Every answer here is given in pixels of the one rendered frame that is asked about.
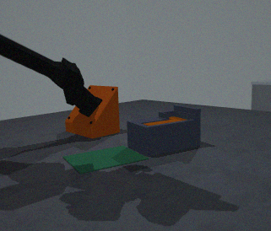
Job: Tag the orange l-shaped part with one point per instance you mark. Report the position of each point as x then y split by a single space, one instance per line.
171 119

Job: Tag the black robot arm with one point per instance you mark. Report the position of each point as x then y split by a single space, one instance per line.
64 74

